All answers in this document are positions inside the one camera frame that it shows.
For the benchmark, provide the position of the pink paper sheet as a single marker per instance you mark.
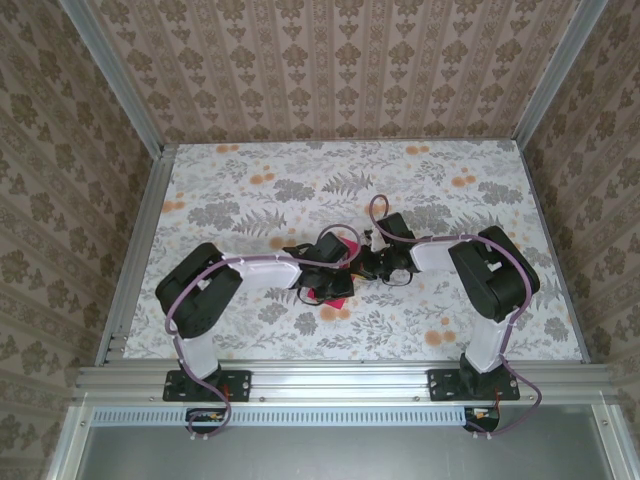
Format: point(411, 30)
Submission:
point(332, 303)

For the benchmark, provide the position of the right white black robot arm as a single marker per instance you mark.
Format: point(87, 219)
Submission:
point(495, 285)

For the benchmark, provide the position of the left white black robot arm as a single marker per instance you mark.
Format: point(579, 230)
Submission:
point(200, 295)

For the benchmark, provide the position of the floral table cover sheet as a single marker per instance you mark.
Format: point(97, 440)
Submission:
point(400, 165)

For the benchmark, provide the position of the grey metal panel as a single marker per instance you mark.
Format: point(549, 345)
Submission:
point(350, 455)

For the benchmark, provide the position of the aluminium cross rail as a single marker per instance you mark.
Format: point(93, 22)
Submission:
point(340, 380)

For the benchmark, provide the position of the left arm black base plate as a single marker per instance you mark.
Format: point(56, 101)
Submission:
point(240, 385)

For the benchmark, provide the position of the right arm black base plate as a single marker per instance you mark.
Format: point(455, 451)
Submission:
point(442, 385)

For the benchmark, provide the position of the right aluminium side rail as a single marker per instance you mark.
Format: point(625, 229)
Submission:
point(555, 250)

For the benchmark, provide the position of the aluminium side rail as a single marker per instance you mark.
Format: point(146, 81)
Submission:
point(555, 250)
point(148, 210)

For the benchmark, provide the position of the left aluminium side rail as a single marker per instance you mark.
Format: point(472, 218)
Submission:
point(148, 210)

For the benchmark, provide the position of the right aluminium corner post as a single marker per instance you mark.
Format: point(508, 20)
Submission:
point(555, 75)

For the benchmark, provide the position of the aluminium corner post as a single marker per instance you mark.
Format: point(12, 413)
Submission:
point(115, 80)
point(555, 75)

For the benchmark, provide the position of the left aluminium corner post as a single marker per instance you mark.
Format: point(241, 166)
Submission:
point(115, 80)

